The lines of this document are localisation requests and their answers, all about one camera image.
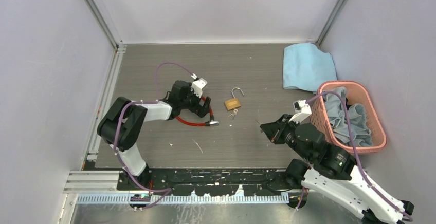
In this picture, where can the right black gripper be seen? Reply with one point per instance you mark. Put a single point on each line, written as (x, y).
(274, 129)

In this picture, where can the light blue cloth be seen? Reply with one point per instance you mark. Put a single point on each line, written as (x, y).
(306, 67)

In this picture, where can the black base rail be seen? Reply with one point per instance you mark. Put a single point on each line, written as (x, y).
(219, 182)

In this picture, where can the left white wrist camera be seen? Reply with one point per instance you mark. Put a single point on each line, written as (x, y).
(198, 85)

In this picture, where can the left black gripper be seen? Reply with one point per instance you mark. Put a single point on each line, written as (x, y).
(199, 110)

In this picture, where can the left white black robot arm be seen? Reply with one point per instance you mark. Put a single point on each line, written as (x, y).
(122, 124)

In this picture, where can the pink plastic basket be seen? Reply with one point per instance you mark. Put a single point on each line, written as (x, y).
(352, 92)

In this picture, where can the grey-blue cloth in basket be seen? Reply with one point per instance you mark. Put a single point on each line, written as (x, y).
(335, 111)

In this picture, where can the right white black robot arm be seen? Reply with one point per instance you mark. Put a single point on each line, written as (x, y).
(333, 172)

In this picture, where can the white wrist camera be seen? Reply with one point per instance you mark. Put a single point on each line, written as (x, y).
(302, 111)
(198, 85)

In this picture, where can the white slotted cable duct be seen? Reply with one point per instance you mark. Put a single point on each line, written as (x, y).
(142, 198)

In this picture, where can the brass padlock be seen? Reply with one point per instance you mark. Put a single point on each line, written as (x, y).
(234, 102)

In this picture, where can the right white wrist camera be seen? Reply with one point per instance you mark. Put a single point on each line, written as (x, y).
(302, 111)

